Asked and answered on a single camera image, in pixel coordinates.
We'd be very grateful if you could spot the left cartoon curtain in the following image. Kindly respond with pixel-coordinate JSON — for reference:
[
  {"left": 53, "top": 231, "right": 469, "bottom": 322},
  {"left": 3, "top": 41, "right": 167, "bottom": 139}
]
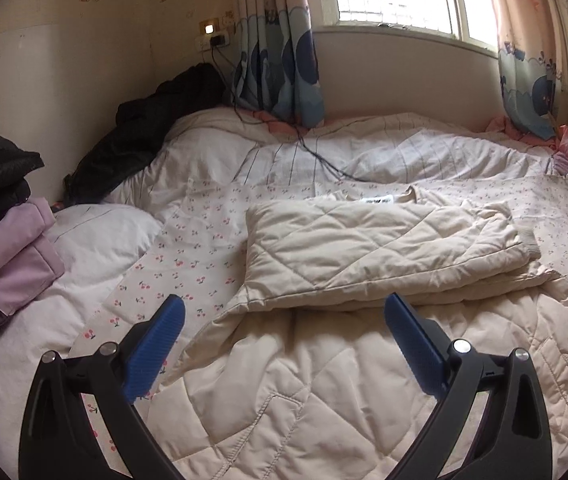
[{"left": 233, "top": 0, "right": 325, "bottom": 128}]

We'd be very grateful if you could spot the right cartoon curtain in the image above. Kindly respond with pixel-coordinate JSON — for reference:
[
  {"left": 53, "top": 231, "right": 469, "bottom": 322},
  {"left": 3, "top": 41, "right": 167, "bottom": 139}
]
[{"left": 493, "top": 0, "right": 567, "bottom": 141}]

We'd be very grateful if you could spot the purple jacket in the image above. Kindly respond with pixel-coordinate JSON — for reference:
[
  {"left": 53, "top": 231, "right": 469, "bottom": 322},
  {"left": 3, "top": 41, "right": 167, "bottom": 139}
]
[{"left": 0, "top": 197, "right": 65, "bottom": 328}]

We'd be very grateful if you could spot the cartoon curtain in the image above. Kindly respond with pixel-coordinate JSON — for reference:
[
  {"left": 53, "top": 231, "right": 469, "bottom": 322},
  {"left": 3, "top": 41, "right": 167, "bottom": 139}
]
[
  {"left": 493, "top": 0, "right": 567, "bottom": 141},
  {"left": 233, "top": 0, "right": 325, "bottom": 128}
]

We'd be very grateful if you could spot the black garment by wall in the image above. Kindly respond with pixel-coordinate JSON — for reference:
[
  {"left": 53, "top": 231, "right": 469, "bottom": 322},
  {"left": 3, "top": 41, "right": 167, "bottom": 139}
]
[{"left": 63, "top": 63, "right": 226, "bottom": 207}]

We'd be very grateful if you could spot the beige quilted jacket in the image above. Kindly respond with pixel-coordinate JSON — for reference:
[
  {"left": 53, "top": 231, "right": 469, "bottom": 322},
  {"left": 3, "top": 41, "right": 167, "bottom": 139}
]
[{"left": 138, "top": 184, "right": 568, "bottom": 480}]

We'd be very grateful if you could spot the white striped duvet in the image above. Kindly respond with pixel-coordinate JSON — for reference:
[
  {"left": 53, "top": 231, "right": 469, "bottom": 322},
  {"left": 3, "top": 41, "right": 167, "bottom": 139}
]
[{"left": 0, "top": 108, "right": 554, "bottom": 477}]

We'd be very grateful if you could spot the black charging cable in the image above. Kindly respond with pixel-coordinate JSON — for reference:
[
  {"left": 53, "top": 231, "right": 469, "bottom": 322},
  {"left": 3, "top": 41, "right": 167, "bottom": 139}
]
[{"left": 208, "top": 39, "right": 375, "bottom": 183}]

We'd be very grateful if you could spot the white pillow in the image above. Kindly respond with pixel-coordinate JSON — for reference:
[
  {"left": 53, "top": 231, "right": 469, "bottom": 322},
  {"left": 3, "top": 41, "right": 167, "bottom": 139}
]
[{"left": 46, "top": 204, "right": 161, "bottom": 308}]

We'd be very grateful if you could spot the wall power outlet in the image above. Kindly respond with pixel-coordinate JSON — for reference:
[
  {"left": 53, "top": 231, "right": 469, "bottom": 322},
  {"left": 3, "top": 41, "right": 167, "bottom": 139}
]
[{"left": 195, "top": 18, "right": 231, "bottom": 53}]

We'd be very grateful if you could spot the cherry print bed sheet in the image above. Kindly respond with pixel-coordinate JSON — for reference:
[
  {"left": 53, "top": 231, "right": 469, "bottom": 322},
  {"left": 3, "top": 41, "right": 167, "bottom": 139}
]
[{"left": 68, "top": 173, "right": 568, "bottom": 456}]

